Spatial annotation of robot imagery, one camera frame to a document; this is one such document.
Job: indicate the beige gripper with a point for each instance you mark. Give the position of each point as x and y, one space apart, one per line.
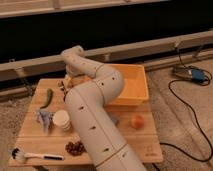
69 82

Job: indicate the blue grey eraser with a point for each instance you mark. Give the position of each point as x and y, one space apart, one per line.
114 120

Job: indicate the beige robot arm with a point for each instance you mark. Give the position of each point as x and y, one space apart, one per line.
107 148

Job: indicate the green chili pepper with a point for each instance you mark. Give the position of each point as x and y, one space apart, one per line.
48 100

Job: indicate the white round container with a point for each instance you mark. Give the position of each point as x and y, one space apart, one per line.
61 119

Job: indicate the blue grey crumpled cloth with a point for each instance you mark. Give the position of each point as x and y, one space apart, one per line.
44 117

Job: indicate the brown grape bunch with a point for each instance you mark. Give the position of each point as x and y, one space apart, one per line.
75 148

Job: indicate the yellow plastic bin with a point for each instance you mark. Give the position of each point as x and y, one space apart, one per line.
135 90

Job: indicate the white dish brush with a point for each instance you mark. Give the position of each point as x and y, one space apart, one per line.
21 156

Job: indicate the blue power adapter box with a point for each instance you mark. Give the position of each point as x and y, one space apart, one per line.
189 74

